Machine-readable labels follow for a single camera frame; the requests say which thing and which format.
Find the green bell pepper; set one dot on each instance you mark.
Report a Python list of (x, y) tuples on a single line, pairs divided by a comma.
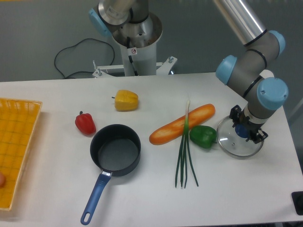
[(203, 136)]

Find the black device at table edge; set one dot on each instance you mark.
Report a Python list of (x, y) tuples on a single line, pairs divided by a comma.
[(297, 198)]

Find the glass lid with blue knob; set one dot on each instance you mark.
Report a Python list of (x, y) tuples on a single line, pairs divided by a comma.
[(234, 140)]

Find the dark pot with blue handle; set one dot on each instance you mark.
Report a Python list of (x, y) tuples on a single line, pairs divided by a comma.
[(116, 151)]

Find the yellow bell pepper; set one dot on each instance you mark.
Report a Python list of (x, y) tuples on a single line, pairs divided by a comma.
[(126, 100)]

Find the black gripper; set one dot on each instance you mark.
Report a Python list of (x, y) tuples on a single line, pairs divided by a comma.
[(247, 127)]

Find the red bell pepper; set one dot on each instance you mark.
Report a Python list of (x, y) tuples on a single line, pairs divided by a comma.
[(85, 123)]

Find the yellow woven basket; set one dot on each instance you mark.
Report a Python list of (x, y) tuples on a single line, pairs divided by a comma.
[(18, 120)]

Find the orange baguette bread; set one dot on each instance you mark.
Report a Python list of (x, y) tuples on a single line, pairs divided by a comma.
[(175, 128)]

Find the white base frame with bolts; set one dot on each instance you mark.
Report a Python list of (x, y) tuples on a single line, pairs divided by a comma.
[(106, 69)]

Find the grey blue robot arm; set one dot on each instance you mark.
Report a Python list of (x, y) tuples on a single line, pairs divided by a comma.
[(243, 75)]

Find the green onion stalk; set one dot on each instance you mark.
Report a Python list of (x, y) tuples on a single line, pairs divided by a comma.
[(184, 155)]

